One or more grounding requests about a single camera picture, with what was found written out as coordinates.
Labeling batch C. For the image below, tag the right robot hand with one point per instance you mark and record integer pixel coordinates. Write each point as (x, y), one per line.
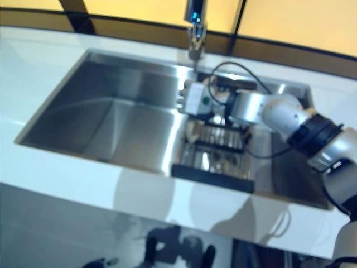
(195, 99)

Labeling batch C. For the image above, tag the cream ceramic plate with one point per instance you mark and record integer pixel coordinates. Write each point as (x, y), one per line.
(193, 134)

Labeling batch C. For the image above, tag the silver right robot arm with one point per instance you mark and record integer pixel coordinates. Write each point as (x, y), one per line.
(279, 111)

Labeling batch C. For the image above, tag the chrome pull-down kitchen faucet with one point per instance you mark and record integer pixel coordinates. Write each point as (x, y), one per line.
(196, 33)

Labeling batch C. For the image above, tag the black dish drying rack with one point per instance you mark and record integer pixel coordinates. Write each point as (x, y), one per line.
(212, 176)

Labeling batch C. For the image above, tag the stainless steel sink basin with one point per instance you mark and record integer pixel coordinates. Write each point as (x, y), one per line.
(111, 120)

